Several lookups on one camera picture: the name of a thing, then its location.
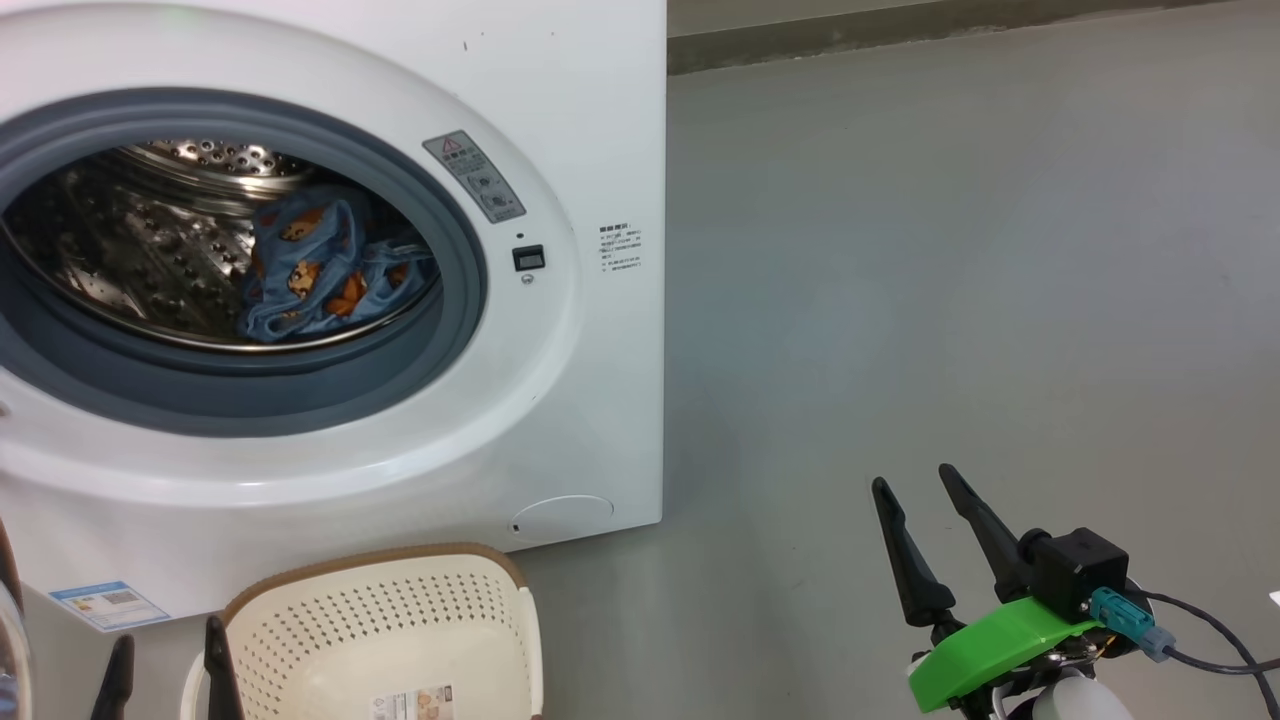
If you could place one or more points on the black door latch socket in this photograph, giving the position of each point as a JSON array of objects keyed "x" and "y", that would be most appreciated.
[{"x": 528, "y": 258}]

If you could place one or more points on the cream perforated laundry basket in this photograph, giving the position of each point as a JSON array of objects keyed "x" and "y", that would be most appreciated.
[{"x": 400, "y": 620}]

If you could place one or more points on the blue cartoon print garment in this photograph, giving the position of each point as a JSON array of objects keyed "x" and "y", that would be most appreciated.
[{"x": 330, "y": 250}]

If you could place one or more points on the grey warning sticker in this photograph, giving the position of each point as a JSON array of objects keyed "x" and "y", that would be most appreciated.
[{"x": 475, "y": 175}]

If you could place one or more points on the paper basket label sticker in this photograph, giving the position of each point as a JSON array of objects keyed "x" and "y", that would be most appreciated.
[{"x": 412, "y": 703}]

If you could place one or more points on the blue energy label sticker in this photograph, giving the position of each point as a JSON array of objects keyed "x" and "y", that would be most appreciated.
[{"x": 110, "y": 605}]

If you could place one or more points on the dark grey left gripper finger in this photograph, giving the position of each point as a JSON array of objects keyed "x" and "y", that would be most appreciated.
[
  {"x": 115, "y": 690},
  {"x": 220, "y": 685}
]

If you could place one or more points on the white front-load washing machine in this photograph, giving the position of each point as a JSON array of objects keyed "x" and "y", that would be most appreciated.
[{"x": 560, "y": 100}]

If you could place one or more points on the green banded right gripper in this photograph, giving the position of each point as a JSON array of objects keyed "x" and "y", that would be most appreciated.
[{"x": 990, "y": 645}]

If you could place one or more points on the round white filter cover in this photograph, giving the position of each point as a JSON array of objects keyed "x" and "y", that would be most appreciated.
[{"x": 562, "y": 519}]

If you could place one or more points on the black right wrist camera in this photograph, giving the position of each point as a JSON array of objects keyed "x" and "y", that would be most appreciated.
[{"x": 1085, "y": 565}]

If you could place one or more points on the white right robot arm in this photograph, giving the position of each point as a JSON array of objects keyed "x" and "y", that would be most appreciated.
[{"x": 1080, "y": 700}]

